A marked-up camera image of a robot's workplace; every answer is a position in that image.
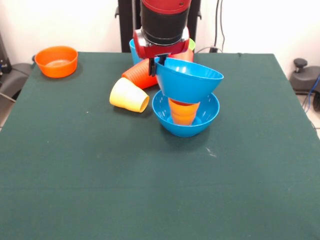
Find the orange bowl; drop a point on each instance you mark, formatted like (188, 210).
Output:
(56, 65)

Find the green bowl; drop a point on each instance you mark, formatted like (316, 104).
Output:
(192, 45)

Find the yellow cup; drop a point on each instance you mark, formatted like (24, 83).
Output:
(127, 96)

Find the large blue bowl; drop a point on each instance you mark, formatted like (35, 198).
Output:
(210, 117)
(190, 80)

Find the red cup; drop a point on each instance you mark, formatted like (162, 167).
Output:
(186, 56)

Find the light orange cup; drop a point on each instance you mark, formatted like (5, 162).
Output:
(183, 112)

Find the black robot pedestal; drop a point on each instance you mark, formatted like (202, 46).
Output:
(127, 25)

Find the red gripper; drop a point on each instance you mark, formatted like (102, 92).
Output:
(160, 50)

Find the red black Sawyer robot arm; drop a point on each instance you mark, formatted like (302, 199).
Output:
(165, 20)

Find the blue cup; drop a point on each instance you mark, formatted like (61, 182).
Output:
(135, 53)

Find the dark green tablecloth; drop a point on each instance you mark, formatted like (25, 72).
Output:
(160, 175)

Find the grey pedestal foot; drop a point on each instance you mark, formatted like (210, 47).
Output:
(15, 75)
(307, 77)

